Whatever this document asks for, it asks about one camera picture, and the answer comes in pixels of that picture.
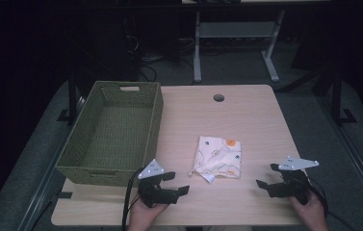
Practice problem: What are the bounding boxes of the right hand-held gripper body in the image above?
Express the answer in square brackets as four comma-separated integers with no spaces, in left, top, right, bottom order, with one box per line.
[267,156,320,206]

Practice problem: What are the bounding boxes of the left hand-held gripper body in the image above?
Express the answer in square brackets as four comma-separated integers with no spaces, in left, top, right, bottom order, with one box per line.
[137,159,180,209]

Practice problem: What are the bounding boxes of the person's left hand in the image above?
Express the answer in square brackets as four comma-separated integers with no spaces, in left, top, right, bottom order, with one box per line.
[127,194,169,231]

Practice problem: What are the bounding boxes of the person's right hand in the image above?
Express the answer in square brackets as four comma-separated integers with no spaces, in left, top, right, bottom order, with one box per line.
[289,192,329,231]

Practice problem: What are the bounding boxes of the folded white patterned cloth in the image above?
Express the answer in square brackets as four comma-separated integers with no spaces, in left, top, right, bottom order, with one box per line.
[188,135,243,185]

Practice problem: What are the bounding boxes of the green woven basket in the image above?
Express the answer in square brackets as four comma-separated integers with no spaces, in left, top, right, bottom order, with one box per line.
[55,80,165,188]

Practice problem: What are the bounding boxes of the black metal stand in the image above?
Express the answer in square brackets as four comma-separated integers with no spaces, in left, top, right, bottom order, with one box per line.
[329,65,358,125]
[57,62,82,127]

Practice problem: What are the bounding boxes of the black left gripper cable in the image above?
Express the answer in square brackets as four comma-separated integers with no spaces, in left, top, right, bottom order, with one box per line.
[121,167,145,231]

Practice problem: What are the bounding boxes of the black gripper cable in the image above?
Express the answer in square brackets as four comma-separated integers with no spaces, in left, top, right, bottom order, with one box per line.
[121,167,145,231]
[306,177,360,231]

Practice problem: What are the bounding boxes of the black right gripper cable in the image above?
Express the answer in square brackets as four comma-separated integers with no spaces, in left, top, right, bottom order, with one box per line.
[306,177,360,231]

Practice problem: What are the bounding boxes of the aluminium floor rail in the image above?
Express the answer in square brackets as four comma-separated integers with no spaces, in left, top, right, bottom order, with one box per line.
[316,94,363,223]
[16,95,86,231]

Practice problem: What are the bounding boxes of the black floor cables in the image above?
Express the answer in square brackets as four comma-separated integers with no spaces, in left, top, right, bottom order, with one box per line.
[122,30,199,83]

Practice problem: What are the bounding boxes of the grey metal desk frame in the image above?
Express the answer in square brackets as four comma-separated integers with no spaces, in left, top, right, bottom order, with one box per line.
[193,9,287,84]

